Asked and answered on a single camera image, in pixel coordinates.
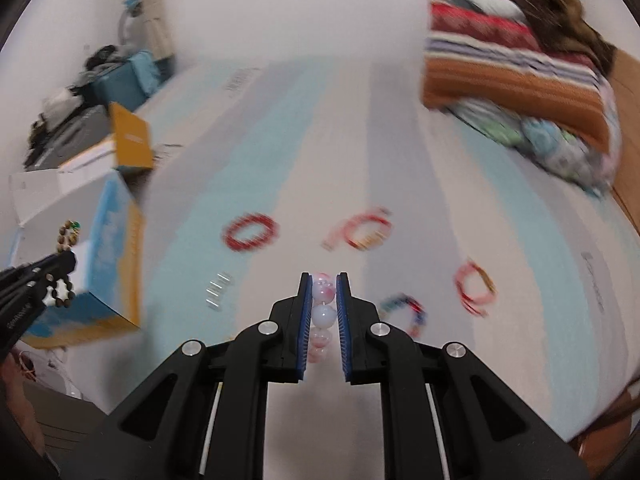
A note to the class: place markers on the left hand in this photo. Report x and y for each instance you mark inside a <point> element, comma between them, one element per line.
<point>14,398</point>

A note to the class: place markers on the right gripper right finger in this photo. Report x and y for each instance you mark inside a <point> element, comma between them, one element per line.
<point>446,415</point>

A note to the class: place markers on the striped folded blanket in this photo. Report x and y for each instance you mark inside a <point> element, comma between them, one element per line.
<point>473,55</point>

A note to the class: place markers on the floral quilt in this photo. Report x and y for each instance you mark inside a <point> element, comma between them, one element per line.
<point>548,145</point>

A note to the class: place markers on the white pearl strand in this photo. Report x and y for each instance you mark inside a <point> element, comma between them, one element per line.
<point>216,289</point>

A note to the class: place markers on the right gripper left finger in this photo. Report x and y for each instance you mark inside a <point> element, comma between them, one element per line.
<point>202,413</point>

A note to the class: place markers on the grey suitcase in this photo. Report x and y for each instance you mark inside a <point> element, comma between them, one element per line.
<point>70,139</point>

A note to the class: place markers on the teal suitcase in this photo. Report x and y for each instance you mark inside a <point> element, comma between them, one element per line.
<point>130,83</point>

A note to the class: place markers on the black clothes pile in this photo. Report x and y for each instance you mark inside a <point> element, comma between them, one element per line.
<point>101,62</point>

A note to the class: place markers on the white plastic bag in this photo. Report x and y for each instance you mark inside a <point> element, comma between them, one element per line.
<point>61,103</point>

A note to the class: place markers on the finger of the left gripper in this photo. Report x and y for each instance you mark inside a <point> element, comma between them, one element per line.
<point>23,288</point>

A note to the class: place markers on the striped bed sheet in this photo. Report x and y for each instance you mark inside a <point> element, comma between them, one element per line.
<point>268,171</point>

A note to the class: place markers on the blue desk lamp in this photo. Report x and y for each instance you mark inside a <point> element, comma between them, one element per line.
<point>131,32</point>

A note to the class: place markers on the red string bracelet gold charm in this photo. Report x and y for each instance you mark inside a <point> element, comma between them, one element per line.
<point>364,231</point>

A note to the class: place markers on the blue white cardboard box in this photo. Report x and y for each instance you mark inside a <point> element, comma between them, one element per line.
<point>86,205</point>

